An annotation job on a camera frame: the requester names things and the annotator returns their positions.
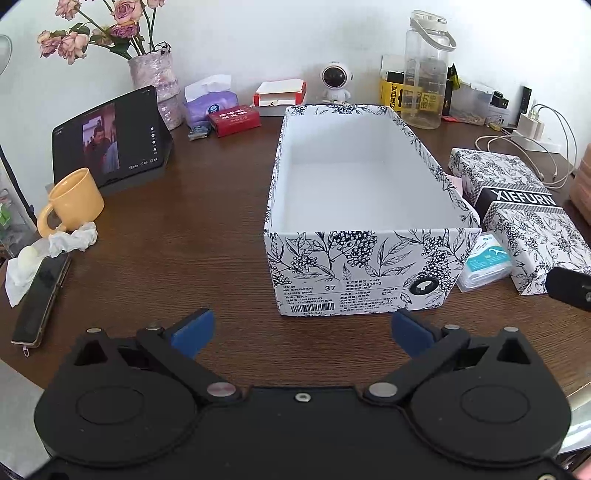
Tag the yellow mug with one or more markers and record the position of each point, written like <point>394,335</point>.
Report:
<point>76,198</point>

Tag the dark wooden desktop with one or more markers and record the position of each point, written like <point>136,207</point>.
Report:
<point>184,230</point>

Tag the red rectangular box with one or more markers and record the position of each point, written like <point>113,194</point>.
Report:
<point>233,120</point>

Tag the white astronaut figurine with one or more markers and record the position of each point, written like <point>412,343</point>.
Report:
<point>334,81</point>

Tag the small red packet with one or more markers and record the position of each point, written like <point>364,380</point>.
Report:
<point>455,119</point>

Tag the yellow black carton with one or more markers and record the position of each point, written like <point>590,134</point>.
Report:
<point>391,92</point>

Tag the black slim remote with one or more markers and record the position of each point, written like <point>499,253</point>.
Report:
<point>526,99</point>

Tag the studio light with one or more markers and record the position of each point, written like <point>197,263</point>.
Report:
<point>3,50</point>

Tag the black ink bottle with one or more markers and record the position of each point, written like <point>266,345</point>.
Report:
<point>498,100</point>

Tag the purple tissue pack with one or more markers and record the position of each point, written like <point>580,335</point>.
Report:
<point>212,104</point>

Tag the floral print storage box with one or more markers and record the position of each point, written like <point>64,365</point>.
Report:
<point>360,258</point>

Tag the clear plastic container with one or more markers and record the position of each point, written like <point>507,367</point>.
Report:
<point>471,104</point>

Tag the crumpled white tissue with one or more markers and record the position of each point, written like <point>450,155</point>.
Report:
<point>69,240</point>

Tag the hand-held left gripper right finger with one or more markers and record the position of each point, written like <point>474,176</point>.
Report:
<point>408,330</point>

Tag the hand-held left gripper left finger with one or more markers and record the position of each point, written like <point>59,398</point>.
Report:
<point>196,330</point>

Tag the black tablet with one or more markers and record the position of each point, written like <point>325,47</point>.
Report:
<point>108,136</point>

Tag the pink rose bouquet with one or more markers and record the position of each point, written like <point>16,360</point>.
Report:
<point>92,32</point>

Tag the pink textured vase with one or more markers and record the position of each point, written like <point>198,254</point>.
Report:
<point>159,87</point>

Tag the white charger plug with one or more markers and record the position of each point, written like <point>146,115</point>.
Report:
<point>538,128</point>
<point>525,124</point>

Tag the blue white floss box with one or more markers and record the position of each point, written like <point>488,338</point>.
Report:
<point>485,263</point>

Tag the light brown wooden object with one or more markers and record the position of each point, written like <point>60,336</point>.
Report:
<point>582,180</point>

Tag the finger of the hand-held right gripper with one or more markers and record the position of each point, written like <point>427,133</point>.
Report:
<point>570,286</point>

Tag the small dark packet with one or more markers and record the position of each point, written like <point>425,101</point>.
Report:
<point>199,132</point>

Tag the pink paper sheet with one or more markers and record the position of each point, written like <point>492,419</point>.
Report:
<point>457,182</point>

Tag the red white paper box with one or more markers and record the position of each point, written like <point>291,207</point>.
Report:
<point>279,92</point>

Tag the clear water bottle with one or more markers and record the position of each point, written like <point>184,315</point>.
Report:
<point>427,74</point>

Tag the white power strip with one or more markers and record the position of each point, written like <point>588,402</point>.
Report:
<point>540,144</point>

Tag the cosmetics organizer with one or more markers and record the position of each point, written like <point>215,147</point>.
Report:
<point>4,217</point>

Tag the floral print box lid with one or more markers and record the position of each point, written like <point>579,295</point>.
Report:
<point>531,221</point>

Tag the black light stand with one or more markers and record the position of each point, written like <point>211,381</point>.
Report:
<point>18,194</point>

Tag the black smartphone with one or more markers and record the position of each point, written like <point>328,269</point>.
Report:
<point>41,300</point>

